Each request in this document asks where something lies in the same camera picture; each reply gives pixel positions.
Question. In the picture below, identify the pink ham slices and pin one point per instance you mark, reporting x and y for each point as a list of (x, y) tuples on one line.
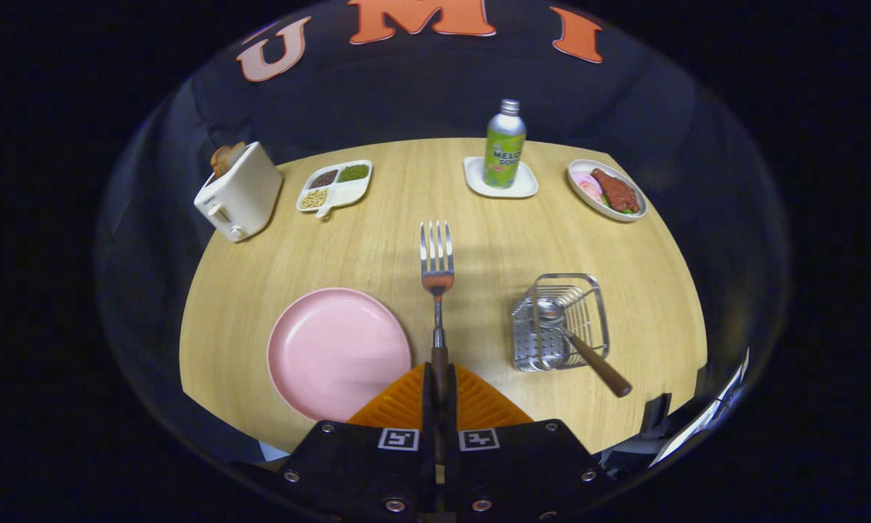
[(584, 185)]

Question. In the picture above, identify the pink plate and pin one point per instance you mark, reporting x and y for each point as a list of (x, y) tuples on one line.
[(333, 356)]

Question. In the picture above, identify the white sectioned bean dish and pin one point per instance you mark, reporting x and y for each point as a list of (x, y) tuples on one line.
[(351, 192)]

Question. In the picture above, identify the white square coaster tray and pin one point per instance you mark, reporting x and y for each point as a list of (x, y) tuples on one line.
[(526, 187)]

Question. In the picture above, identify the green lettuce leaf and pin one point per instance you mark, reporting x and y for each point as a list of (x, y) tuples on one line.
[(626, 211)]

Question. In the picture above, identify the green label metal bottle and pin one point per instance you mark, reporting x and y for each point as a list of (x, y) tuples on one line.
[(504, 152)]

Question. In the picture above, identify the brown bread slice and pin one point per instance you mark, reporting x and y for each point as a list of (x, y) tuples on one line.
[(224, 158)]

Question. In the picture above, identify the white toaster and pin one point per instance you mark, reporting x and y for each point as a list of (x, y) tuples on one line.
[(242, 192)]

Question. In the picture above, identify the brown steak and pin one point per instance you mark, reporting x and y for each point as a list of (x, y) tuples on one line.
[(615, 190)]

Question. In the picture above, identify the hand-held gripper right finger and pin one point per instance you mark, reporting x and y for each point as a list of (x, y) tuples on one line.
[(452, 414)]

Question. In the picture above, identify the white oval food plate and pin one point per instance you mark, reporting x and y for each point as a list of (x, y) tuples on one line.
[(584, 200)]

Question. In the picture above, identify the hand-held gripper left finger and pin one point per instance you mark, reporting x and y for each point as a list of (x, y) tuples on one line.
[(428, 407)]

